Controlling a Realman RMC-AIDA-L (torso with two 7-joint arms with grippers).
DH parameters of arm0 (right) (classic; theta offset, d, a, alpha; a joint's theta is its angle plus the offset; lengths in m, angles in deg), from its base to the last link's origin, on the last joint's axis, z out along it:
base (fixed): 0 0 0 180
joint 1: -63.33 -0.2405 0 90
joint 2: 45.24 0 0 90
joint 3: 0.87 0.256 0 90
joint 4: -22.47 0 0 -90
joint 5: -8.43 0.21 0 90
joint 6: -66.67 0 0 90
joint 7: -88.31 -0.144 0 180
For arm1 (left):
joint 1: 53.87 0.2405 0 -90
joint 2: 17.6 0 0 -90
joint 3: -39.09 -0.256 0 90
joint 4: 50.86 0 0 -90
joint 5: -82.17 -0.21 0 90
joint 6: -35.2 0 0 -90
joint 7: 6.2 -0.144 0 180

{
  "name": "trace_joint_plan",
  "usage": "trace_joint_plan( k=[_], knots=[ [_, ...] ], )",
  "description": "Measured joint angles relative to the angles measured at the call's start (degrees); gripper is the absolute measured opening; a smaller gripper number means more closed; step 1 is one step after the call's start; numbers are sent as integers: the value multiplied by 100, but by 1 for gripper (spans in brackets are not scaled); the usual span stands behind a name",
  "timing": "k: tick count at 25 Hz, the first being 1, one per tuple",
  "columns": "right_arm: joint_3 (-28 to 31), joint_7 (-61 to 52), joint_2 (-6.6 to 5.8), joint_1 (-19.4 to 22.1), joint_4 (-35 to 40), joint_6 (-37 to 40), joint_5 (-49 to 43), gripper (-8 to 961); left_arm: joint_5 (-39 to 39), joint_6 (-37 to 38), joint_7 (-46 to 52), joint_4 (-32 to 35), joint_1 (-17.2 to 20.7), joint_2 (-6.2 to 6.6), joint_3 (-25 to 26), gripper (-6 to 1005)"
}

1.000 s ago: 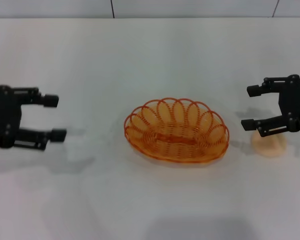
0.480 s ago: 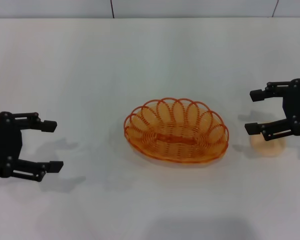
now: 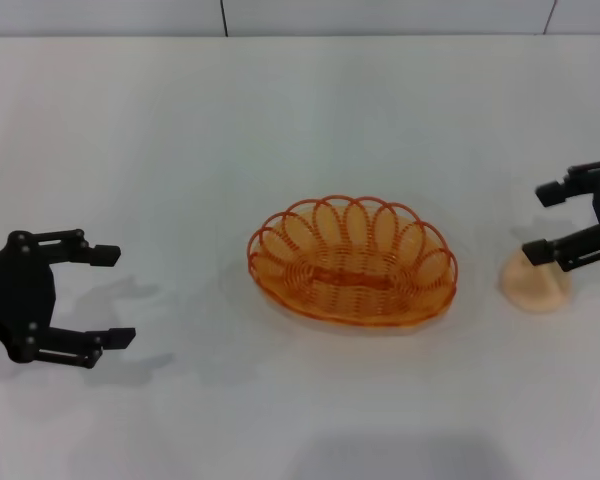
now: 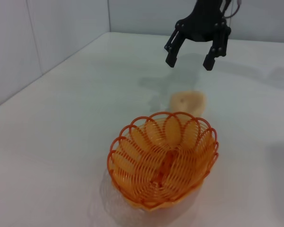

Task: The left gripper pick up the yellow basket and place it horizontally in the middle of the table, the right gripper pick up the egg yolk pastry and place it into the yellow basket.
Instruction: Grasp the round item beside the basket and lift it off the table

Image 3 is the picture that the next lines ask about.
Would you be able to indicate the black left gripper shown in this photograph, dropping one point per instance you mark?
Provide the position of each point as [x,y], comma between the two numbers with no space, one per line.
[20,292]

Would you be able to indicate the beige bread bun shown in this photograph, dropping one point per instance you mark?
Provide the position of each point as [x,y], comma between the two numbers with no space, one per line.
[535,292]

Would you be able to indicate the orange woven plastic basket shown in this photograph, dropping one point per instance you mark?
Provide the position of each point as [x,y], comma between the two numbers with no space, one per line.
[350,300]

